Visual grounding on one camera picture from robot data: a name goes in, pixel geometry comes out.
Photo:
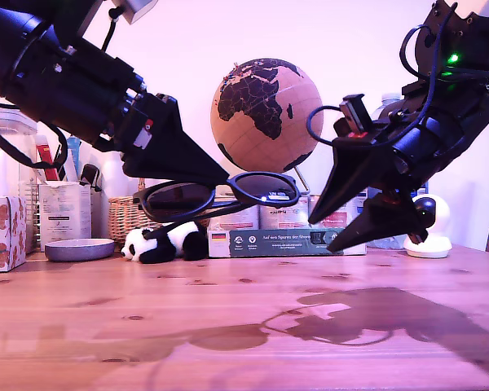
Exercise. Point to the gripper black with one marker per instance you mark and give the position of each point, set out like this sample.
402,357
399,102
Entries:
411,146
98,93

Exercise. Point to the black sunglasses with sticker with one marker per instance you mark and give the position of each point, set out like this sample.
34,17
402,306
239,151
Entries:
175,201

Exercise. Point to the silver tin can red label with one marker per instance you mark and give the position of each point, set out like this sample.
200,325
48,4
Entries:
342,216

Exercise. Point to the white metal bottle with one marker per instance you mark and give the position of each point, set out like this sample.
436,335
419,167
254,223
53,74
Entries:
114,191

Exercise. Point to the silver tin can black logo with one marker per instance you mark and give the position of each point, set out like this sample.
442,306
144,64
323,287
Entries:
283,218

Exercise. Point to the panda plush toy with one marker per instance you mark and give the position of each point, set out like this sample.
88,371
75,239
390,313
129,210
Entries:
185,236

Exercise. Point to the black clip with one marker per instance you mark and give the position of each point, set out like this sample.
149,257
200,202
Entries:
90,175

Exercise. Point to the silver tin can framed label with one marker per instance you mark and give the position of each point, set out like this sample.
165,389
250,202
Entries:
244,220

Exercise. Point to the cork globe on metal stand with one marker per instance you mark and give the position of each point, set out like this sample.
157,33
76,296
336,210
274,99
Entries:
265,122

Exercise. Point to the white flat stick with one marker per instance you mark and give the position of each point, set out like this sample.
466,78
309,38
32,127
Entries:
69,169

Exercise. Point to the green and white can tray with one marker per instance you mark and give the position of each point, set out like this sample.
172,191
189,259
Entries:
269,244

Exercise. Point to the large clear water bottle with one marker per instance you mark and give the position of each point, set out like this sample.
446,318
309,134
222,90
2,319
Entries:
391,99

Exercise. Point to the black pen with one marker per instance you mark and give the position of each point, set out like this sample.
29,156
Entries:
59,173

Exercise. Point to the white carton pen holder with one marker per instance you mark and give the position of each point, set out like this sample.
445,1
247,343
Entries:
65,216

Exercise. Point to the red and white packet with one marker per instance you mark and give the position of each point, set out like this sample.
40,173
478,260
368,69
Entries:
45,152

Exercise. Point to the grey shallow bowl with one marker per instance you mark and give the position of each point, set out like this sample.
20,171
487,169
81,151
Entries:
79,250

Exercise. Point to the clear plastic lidded container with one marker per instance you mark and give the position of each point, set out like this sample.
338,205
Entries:
16,122

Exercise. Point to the gingerbread print tissue box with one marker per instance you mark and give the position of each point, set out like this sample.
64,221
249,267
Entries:
4,236

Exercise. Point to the small white round camera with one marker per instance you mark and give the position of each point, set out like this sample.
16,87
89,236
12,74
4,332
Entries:
432,244

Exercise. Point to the arm pale camera box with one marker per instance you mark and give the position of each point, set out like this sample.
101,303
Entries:
140,10

